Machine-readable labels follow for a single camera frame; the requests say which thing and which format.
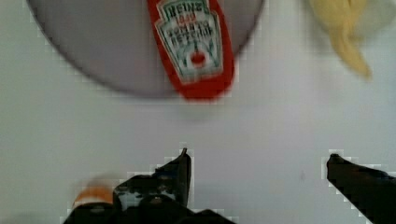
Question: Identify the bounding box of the grey round plate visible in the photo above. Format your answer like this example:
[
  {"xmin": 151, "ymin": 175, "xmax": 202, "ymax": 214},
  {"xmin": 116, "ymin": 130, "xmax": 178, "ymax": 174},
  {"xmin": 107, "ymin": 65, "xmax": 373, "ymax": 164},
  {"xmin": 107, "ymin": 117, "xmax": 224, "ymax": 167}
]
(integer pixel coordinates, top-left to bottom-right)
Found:
[{"xmin": 26, "ymin": 0, "xmax": 265, "ymax": 98}]

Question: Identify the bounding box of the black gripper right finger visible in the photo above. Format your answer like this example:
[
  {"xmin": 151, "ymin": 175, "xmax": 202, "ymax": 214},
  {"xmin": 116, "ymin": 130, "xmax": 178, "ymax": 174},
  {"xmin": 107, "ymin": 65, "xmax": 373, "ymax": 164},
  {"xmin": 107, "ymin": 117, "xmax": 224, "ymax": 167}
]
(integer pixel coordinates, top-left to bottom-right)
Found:
[{"xmin": 326, "ymin": 154, "xmax": 396, "ymax": 224}]

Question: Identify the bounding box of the yellow peeled banana toy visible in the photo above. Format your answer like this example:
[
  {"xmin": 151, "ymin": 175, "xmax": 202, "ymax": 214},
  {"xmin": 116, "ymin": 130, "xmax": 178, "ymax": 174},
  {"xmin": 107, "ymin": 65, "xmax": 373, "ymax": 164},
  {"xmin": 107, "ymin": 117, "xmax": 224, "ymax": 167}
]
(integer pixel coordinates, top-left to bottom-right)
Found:
[{"xmin": 307, "ymin": 0, "xmax": 396, "ymax": 80}]

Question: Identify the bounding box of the red plush ketchup bottle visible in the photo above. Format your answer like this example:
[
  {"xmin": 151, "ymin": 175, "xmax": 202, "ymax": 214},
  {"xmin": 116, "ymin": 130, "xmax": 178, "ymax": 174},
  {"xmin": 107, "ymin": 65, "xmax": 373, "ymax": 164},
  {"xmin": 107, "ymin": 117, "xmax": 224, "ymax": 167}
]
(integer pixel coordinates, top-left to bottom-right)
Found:
[{"xmin": 147, "ymin": 0, "xmax": 234, "ymax": 101}]

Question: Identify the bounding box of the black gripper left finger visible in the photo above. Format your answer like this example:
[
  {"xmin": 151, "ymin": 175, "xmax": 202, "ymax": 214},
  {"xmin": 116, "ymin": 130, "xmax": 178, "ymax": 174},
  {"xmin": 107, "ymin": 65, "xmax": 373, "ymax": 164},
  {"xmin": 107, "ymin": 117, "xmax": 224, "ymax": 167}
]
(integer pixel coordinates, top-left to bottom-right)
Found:
[{"xmin": 63, "ymin": 148, "xmax": 236, "ymax": 224}]

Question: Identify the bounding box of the orange slice toy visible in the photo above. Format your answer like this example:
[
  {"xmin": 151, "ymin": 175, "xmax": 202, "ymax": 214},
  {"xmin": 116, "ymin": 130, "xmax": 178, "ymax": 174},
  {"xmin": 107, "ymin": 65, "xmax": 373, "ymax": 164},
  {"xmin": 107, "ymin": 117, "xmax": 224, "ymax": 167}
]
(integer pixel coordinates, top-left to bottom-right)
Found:
[{"xmin": 73, "ymin": 186, "xmax": 113, "ymax": 208}]

